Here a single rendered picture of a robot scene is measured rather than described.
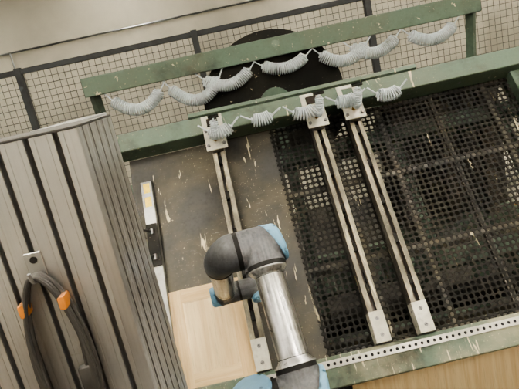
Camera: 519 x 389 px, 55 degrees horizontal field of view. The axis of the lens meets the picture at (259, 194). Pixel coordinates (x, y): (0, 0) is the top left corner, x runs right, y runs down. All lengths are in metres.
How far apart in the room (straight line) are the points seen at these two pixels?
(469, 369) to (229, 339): 1.10
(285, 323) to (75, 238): 0.73
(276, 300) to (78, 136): 0.80
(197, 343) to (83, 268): 1.35
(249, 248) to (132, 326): 0.62
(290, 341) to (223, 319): 0.80
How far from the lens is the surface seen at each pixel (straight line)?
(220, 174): 2.31
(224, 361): 2.14
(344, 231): 2.19
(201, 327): 2.17
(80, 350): 0.92
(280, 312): 1.41
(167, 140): 2.41
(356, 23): 2.87
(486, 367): 2.59
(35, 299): 0.90
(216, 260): 1.45
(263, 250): 1.42
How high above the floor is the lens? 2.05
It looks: 14 degrees down
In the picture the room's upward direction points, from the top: 12 degrees counter-clockwise
